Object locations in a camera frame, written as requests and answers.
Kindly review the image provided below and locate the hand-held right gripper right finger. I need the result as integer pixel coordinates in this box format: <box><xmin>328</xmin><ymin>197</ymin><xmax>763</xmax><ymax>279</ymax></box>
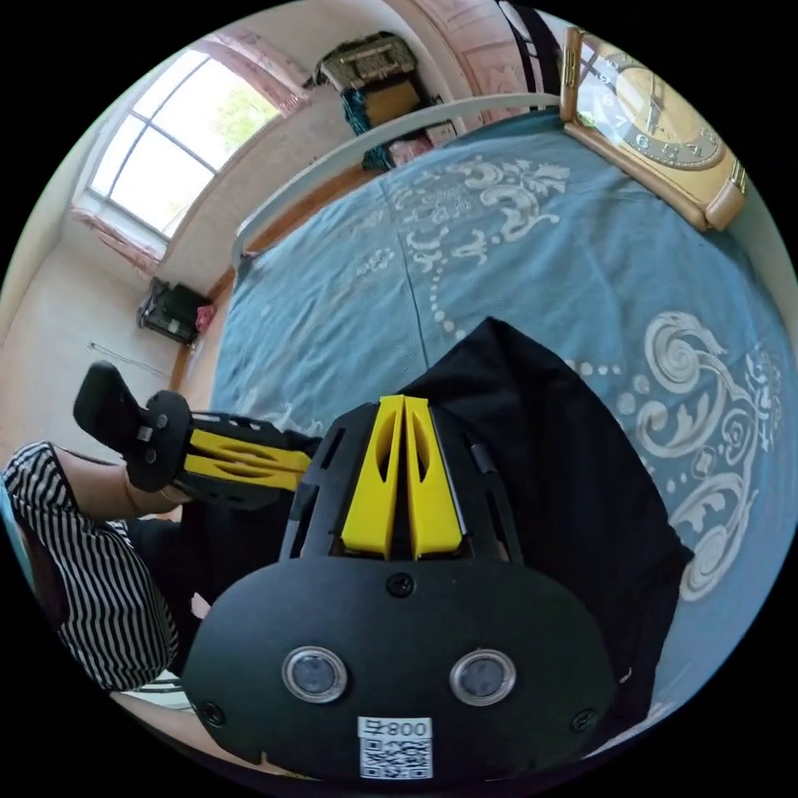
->
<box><xmin>406</xmin><ymin>396</ymin><xmax>467</xmax><ymax>559</ymax></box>

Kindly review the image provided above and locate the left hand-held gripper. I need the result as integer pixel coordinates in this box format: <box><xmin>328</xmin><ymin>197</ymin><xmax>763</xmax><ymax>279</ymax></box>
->
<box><xmin>126</xmin><ymin>392</ymin><xmax>313</xmax><ymax>512</ymax></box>

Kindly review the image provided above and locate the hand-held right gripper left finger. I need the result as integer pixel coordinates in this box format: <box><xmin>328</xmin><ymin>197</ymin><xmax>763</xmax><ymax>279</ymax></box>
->
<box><xmin>341</xmin><ymin>396</ymin><xmax>405</xmax><ymax>559</ymax></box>

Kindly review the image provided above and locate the black short sleeve shirt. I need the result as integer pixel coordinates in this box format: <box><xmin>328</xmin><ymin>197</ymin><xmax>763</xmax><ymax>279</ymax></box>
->
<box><xmin>127</xmin><ymin>316</ymin><xmax>697</xmax><ymax>727</ymax></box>

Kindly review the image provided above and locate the person's left forearm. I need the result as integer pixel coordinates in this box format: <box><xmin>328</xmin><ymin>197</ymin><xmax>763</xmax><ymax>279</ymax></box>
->
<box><xmin>59</xmin><ymin>450</ymin><xmax>141</xmax><ymax>520</ymax></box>

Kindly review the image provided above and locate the person's left hand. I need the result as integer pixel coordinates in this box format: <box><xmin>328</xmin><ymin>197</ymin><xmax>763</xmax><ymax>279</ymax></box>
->
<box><xmin>134</xmin><ymin>480</ymin><xmax>186</xmax><ymax>519</ymax></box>

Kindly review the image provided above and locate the low black cabinet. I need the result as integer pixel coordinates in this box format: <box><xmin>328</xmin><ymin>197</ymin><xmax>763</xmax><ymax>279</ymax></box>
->
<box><xmin>136</xmin><ymin>278</ymin><xmax>217</xmax><ymax>345</ymax></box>

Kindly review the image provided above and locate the person's body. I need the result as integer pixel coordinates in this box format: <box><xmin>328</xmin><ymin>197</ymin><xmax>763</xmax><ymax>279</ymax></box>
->
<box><xmin>0</xmin><ymin>439</ymin><xmax>188</xmax><ymax>694</ymax></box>

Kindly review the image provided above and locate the pink curtain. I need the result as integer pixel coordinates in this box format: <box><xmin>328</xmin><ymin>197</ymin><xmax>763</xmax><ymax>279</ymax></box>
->
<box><xmin>69</xmin><ymin>204</ymin><xmax>170</xmax><ymax>277</ymax></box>
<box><xmin>202</xmin><ymin>32</ymin><xmax>313</xmax><ymax>116</ymax></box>

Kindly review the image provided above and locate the bed with blue printed sheet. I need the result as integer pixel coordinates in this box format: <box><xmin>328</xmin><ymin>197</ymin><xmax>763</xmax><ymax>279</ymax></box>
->
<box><xmin>209</xmin><ymin>93</ymin><xmax>794</xmax><ymax>756</ymax></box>

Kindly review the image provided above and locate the window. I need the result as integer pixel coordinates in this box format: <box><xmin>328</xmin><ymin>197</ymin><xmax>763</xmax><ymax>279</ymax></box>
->
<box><xmin>71</xmin><ymin>47</ymin><xmax>283</xmax><ymax>242</ymax></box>

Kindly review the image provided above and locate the shelf with boxes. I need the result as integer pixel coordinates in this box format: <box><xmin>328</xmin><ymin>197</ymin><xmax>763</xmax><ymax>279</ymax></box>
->
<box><xmin>308</xmin><ymin>29</ymin><xmax>451</xmax><ymax>170</ymax></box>

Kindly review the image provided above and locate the wooden clock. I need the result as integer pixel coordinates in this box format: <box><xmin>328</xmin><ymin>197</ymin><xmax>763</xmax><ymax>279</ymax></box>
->
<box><xmin>557</xmin><ymin>27</ymin><xmax>749</xmax><ymax>234</ymax></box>

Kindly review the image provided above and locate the pink panelled door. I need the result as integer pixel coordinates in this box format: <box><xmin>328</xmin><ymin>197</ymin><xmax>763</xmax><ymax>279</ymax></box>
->
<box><xmin>386</xmin><ymin>0</ymin><xmax>565</xmax><ymax>104</ymax></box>

